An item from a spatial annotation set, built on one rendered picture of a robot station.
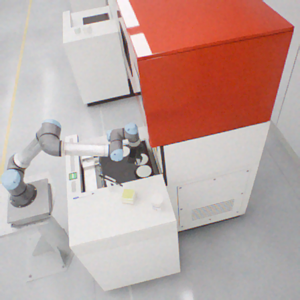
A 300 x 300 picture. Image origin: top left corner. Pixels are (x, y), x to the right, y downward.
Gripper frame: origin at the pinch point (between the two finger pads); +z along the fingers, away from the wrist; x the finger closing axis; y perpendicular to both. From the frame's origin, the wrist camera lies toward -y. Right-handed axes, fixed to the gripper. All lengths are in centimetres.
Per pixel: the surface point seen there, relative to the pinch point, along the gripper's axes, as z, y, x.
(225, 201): 51, 19, -61
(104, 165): 1.4, -5.4, 23.1
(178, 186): 13.6, -0.8, -29.0
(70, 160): -4.3, -11.9, 45.8
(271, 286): 91, -23, -110
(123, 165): 1.4, -2.4, 9.8
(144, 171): 1.3, -2.9, -5.9
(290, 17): -33, 169, -86
